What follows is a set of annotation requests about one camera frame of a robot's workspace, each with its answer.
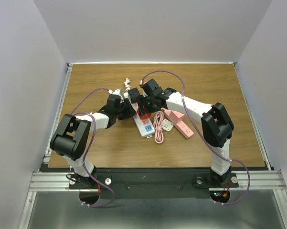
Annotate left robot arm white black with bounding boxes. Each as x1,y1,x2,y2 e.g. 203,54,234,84
50,94,136,189

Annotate white plug adapter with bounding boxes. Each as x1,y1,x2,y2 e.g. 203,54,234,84
161,119,174,132

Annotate white power strip cord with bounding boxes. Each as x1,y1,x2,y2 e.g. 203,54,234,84
123,77,132,93

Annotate pink coiled cable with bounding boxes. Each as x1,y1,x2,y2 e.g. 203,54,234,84
153,111,165,144

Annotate white multicolour power strip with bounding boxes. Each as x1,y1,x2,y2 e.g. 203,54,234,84
131,103,155,138

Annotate red cube socket plug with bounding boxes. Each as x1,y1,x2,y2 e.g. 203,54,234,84
137,108,151,120

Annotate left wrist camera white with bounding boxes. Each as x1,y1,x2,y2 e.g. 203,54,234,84
112,88,123,98

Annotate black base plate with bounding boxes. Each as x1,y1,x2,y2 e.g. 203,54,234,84
66,167,239,199

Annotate black cube socket plug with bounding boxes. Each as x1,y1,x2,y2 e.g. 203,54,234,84
127,88,140,104

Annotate pink power strip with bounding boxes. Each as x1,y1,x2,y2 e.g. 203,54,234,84
163,109,194,139

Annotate aluminium frame rail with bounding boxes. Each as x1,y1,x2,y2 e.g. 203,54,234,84
29,170,287,192

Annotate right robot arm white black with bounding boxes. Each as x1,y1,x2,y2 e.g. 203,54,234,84
130,79,234,186

